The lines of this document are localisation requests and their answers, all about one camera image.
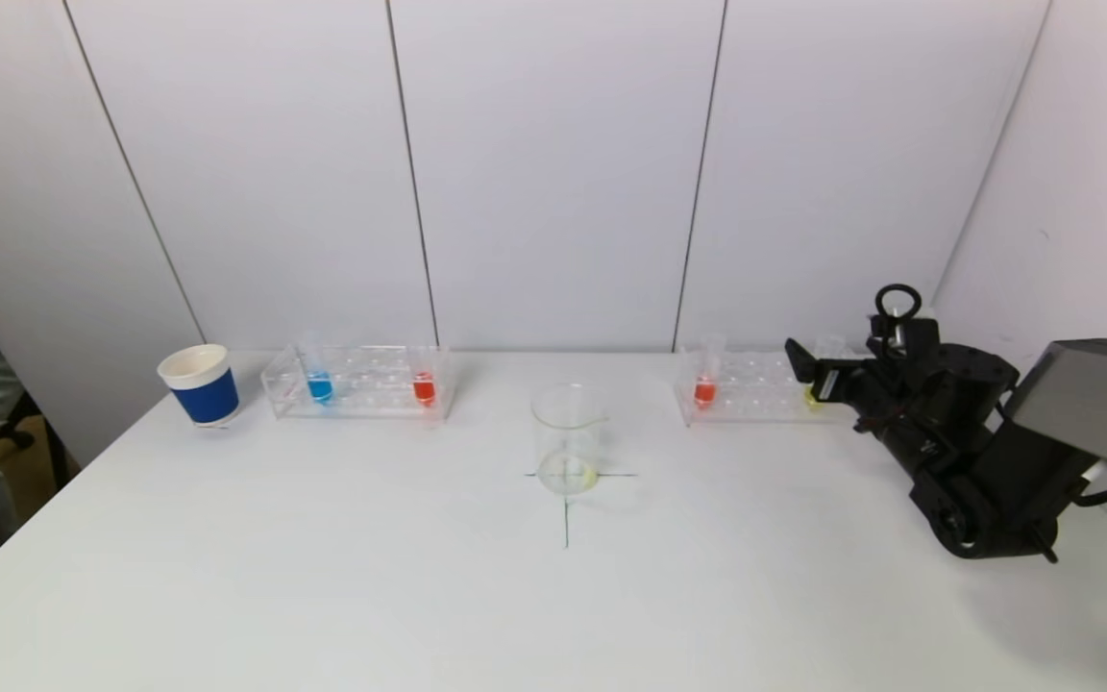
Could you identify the test tube with red liquid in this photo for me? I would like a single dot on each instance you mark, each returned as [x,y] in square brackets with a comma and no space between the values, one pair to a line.
[425,389]
[703,392]

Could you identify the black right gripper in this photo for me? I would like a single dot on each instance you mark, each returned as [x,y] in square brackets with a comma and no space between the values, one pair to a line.
[828,383]

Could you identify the clear acrylic test tube rack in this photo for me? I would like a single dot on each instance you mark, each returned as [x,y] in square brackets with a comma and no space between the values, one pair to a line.
[755,384]
[371,384]

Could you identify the test tube with yellow pigment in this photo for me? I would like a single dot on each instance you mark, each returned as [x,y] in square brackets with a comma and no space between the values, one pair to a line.
[830,348]

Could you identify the test tube with blue liquid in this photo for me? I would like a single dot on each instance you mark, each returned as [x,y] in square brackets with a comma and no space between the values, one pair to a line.
[321,388]

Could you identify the clear glass beaker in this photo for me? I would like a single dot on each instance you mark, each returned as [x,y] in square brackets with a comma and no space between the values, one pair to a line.
[568,471]

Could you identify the white paper cup blue sleeve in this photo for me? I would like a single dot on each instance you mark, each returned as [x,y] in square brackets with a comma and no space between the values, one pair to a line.
[208,396]

